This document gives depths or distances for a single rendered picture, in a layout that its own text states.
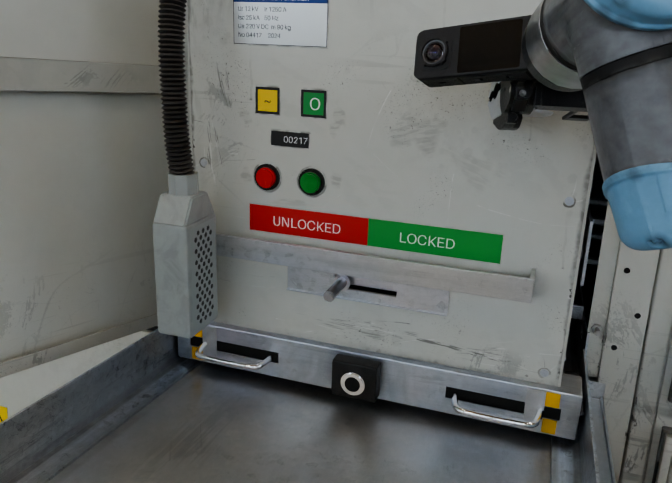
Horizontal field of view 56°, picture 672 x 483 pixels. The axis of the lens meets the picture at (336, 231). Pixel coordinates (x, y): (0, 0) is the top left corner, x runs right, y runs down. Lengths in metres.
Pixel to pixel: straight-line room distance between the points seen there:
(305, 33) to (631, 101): 0.46
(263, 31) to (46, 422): 0.50
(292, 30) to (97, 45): 0.30
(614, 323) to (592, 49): 0.59
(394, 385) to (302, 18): 0.46
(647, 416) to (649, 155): 0.65
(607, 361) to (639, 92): 0.62
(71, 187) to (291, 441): 0.46
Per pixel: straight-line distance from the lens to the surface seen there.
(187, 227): 0.76
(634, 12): 0.38
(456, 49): 0.57
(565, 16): 0.43
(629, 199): 0.40
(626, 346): 0.96
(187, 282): 0.78
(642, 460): 1.04
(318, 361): 0.86
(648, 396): 0.99
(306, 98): 0.78
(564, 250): 0.75
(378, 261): 0.75
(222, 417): 0.83
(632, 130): 0.40
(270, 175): 0.80
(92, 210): 0.97
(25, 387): 1.38
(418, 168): 0.75
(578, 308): 1.03
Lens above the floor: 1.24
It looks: 14 degrees down
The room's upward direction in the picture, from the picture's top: 3 degrees clockwise
